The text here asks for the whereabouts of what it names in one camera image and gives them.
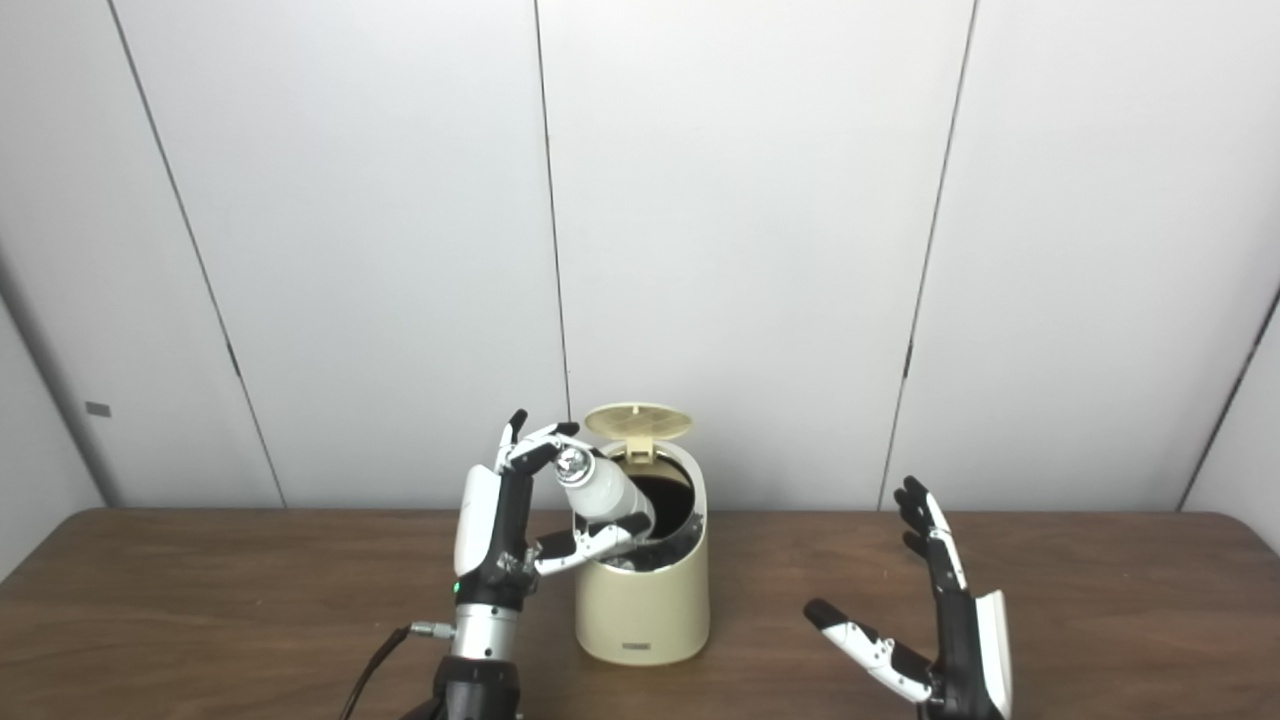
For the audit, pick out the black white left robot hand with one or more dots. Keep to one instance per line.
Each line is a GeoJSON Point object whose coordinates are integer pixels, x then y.
{"type": "Point", "coordinates": [495, 530]}

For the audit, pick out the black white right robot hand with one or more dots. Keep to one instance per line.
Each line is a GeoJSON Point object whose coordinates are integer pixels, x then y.
{"type": "Point", "coordinates": [960, 620]}

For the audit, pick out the small white plastic bottle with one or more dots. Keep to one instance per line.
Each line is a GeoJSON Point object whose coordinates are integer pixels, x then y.
{"type": "Point", "coordinates": [605, 495]}

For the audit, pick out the cream round bin lid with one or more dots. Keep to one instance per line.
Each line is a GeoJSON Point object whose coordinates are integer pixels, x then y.
{"type": "Point", "coordinates": [638, 420]}

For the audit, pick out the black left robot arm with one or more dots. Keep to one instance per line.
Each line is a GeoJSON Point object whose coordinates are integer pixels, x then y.
{"type": "Point", "coordinates": [475, 670]}

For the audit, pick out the cream-colored bin body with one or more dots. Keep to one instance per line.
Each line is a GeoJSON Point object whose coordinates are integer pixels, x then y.
{"type": "Point", "coordinates": [645, 610]}

